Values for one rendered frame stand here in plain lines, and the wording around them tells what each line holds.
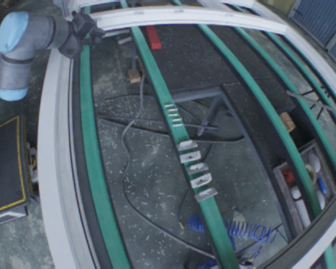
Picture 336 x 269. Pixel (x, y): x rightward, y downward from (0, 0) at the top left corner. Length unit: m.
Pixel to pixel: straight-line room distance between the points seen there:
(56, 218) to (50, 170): 0.09
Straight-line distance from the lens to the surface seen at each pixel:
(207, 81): 0.99
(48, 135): 0.40
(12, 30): 0.41
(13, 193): 1.25
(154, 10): 0.84
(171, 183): 1.27
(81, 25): 0.52
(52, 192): 0.35
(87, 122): 0.46
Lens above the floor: 1.23
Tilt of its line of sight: 61 degrees down
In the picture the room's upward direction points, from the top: 14 degrees clockwise
